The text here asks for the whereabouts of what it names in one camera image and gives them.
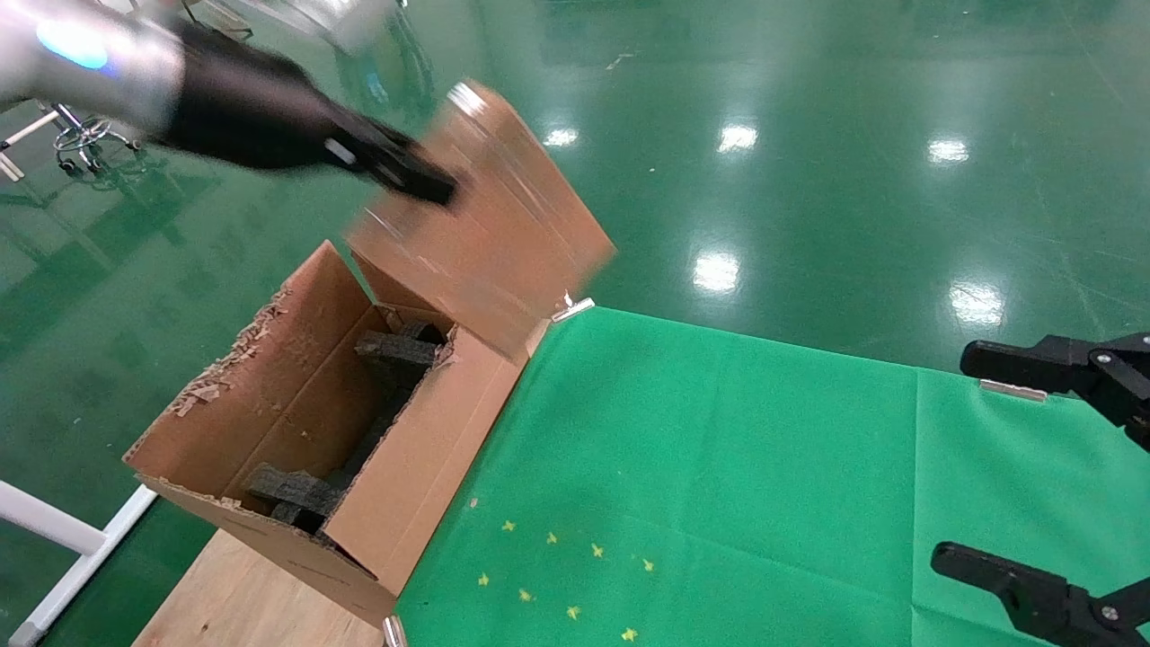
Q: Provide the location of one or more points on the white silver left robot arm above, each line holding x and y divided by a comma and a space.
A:
90, 54

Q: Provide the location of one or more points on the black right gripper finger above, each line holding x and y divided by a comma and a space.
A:
1105, 373
1033, 598

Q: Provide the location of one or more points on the white pipe rack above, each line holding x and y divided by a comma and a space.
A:
22, 133

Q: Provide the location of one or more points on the silver metal cloth clip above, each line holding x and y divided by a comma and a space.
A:
572, 310
393, 632
1012, 389

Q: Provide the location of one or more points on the white pipe stand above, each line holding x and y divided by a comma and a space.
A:
72, 539

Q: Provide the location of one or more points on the large open cardboard carton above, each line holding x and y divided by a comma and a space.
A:
431, 458

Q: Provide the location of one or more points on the small taped cardboard box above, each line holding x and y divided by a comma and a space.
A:
503, 234

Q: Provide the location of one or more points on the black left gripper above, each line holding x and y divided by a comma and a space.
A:
252, 112

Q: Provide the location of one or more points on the green table cloth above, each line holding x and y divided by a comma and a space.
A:
764, 485

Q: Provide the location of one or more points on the black stool with chrome base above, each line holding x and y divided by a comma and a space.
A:
85, 139

